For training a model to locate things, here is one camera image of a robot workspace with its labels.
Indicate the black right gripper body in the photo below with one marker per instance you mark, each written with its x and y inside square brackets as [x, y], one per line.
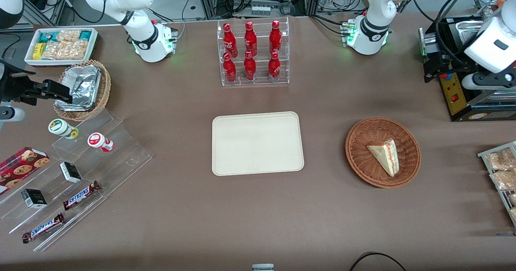
[11, 86]

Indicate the triangular sandwich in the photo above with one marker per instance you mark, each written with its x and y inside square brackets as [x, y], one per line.
[385, 154]

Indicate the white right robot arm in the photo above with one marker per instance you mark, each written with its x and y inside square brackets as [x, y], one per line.
[143, 35]

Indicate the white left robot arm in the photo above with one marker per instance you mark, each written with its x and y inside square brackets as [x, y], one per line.
[373, 29]

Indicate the silver foil tray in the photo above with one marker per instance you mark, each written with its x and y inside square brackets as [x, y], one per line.
[82, 85]

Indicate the tan wicker basket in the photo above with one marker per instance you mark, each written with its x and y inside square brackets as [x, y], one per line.
[104, 89]

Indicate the round brown wicker basket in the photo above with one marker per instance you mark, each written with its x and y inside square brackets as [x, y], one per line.
[363, 162]

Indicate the tray of packaged crackers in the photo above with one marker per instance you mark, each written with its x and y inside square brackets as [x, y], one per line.
[500, 198]

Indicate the beige plastic tray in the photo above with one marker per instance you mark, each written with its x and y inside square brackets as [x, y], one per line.
[258, 144]

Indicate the green lid yogurt cup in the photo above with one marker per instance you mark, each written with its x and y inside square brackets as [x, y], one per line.
[60, 127]

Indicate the silver box with green light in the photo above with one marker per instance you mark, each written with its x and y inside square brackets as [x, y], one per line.
[427, 41]

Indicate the white snack bin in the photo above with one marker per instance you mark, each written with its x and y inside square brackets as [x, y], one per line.
[30, 59]

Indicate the black yellow food warmer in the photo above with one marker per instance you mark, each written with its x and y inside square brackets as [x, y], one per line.
[457, 97]

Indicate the steel food pan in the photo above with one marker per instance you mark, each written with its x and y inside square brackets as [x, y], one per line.
[469, 29]

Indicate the clear bag of crackers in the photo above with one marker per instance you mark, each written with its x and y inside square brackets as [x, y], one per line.
[65, 50]
[69, 35]

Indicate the yellow snack packet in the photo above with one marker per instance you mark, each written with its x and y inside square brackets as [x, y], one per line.
[37, 51]

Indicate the teal snack packet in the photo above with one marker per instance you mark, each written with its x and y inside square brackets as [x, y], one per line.
[46, 36]
[85, 34]

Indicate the red lid yogurt cup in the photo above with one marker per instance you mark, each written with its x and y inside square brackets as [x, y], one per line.
[97, 140]

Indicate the small black box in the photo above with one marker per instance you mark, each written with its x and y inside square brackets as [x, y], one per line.
[71, 171]
[34, 198]

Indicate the red plaid cookie box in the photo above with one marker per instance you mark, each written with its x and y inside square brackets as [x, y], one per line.
[20, 167]

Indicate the clear acrylic stepped display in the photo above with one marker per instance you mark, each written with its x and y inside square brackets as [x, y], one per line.
[121, 158]

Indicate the snickers bar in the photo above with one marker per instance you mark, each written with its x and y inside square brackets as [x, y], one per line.
[43, 228]
[80, 195]

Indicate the clear bag of fried snacks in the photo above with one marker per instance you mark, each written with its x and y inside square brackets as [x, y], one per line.
[504, 180]
[502, 159]

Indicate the red cola bottle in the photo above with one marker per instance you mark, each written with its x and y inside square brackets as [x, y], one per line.
[229, 70]
[250, 40]
[274, 67]
[275, 39]
[229, 41]
[249, 68]

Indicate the clear acrylic bottle rack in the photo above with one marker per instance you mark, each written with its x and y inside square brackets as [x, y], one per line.
[260, 45]

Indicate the white power strip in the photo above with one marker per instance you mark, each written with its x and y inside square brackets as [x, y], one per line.
[261, 9]

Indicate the small grey device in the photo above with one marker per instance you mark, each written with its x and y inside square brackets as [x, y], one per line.
[263, 267]

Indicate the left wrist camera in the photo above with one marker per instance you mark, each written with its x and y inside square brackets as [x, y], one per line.
[483, 81]

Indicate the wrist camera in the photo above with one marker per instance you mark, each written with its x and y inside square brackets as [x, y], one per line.
[11, 113]
[483, 81]

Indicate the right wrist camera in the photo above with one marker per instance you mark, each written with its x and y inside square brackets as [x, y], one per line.
[11, 113]

